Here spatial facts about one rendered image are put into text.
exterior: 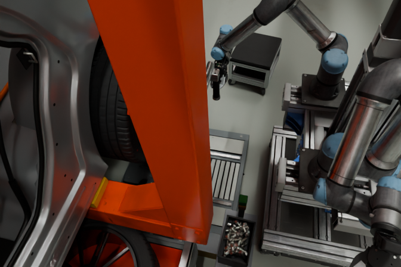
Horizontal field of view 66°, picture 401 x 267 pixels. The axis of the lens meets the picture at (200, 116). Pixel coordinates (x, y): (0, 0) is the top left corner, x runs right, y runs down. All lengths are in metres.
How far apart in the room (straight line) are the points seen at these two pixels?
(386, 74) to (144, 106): 0.66
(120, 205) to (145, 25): 1.12
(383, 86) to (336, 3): 3.13
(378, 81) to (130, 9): 0.70
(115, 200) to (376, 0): 3.61
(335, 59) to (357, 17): 2.32
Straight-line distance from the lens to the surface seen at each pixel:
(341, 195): 1.05
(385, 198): 0.99
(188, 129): 0.74
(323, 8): 3.96
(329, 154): 1.28
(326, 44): 1.69
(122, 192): 1.58
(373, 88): 0.99
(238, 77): 2.73
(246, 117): 2.62
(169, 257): 1.86
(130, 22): 0.56
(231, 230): 1.56
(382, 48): 1.25
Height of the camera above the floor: 2.05
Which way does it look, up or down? 52 degrees down
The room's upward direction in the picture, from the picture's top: 5 degrees counter-clockwise
